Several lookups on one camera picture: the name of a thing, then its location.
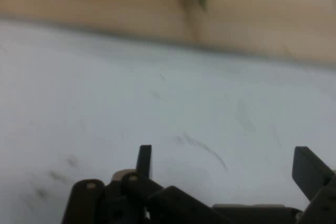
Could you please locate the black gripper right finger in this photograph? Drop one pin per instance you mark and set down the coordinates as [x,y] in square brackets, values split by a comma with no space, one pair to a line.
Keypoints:
[309,174]

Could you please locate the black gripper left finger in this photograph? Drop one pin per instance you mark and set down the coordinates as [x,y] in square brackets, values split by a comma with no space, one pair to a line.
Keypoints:
[123,200]

